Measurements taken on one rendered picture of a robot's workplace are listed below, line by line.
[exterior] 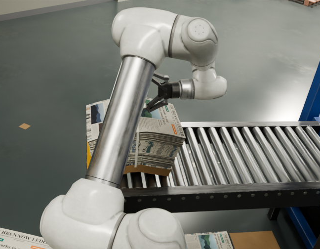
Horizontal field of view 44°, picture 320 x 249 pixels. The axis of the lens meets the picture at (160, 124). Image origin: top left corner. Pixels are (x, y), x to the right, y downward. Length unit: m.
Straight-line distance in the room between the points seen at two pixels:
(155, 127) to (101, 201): 0.70
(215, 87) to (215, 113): 2.12
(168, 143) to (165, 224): 0.75
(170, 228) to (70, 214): 0.26
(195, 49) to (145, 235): 0.53
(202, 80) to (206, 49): 0.56
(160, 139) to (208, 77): 0.33
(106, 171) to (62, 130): 2.38
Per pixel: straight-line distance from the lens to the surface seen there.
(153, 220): 1.00
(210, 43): 1.15
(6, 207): 2.84
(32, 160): 3.16
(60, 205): 1.10
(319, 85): 2.53
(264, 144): 2.17
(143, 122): 1.70
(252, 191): 1.86
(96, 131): 1.68
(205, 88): 1.70
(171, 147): 1.72
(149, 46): 1.16
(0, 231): 1.60
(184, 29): 1.14
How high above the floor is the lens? 2.03
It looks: 35 degrees down
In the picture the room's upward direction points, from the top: 7 degrees clockwise
